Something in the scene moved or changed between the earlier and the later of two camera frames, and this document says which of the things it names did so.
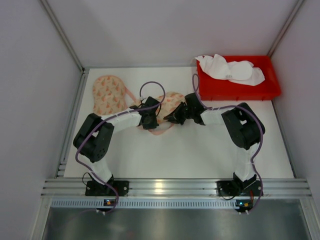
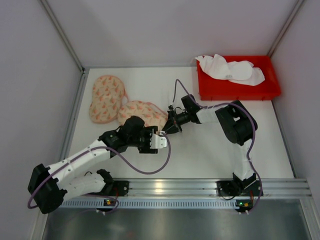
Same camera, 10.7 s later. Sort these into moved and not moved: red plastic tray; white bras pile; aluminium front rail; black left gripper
Moved: black left gripper
Not moved: aluminium front rail; white bras pile; red plastic tray
